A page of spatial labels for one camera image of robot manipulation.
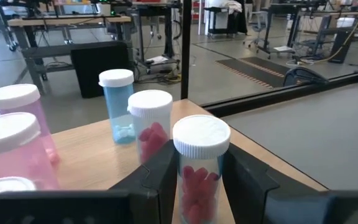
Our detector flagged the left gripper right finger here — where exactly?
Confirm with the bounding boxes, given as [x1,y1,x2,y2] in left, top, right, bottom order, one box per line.
[222,143,280,224]

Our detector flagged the grey table mat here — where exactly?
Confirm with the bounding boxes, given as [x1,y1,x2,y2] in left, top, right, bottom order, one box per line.
[221,81,358,192]

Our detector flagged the wooden shelf board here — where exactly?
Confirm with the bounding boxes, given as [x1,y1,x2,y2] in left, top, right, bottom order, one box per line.
[0,98,328,224]

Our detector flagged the black floor mat striped edge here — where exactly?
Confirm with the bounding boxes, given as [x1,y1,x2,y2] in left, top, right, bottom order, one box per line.
[214,56,292,90]

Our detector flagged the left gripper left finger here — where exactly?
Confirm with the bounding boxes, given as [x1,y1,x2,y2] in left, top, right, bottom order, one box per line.
[109,139,179,224]

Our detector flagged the black hanging cloth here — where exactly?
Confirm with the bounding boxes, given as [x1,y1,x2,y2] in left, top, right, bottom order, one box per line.
[228,0,249,35]

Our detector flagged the thin black shelf end frame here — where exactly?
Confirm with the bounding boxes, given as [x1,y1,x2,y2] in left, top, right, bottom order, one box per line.
[180,0,193,100]

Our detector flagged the black table frame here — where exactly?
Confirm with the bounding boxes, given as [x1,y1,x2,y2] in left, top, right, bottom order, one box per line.
[201,72,358,119]

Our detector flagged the white round column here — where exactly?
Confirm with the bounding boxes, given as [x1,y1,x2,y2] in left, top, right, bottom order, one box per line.
[196,0,217,35]

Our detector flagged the light blue pill bottle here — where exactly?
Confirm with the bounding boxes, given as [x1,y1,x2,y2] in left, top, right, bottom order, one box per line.
[98,68,135,145]

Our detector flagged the black computer case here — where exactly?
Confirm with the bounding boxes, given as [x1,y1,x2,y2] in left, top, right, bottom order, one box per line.
[70,40,134,100]

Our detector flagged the blue bottle with red pills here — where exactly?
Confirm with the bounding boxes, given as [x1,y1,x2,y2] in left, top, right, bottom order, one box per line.
[172,114,232,224]

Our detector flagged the black utility cart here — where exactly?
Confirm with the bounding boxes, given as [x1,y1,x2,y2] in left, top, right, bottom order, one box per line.
[203,0,239,39]

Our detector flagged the yellow hanging cable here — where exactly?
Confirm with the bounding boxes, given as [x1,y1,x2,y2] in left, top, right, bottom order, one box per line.
[299,8,358,65]

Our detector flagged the white cloth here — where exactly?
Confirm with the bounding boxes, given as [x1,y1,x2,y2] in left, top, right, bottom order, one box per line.
[211,0,243,15]

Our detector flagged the black clamp mount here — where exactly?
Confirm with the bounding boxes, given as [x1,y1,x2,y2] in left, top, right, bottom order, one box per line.
[282,66,329,88]

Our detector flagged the small pink pill bottle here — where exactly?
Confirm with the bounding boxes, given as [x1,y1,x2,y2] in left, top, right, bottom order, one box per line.
[0,112,60,191]
[0,83,61,166]
[0,176,37,200]

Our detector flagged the small white cap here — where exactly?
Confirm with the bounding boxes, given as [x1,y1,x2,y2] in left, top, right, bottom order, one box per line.
[127,89,174,165]

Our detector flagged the wooden workstation table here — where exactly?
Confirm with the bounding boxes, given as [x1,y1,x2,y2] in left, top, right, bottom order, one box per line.
[0,0,135,95]

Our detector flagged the black workstation desk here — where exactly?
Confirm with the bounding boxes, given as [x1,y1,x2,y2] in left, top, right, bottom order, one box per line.
[255,1,358,65]

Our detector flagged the grey office chair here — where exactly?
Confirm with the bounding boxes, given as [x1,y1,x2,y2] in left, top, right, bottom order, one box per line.
[242,10,272,51]

